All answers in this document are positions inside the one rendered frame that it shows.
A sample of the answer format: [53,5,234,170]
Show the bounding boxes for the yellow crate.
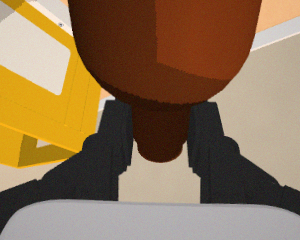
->
[0,0,101,169]

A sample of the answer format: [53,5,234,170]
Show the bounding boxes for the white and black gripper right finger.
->
[187,100,300,216]

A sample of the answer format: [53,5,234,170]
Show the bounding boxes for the brown glass bottle with green label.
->
[67,0,262,163]

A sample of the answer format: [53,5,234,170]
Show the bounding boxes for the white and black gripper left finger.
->
[0,98,134,235]

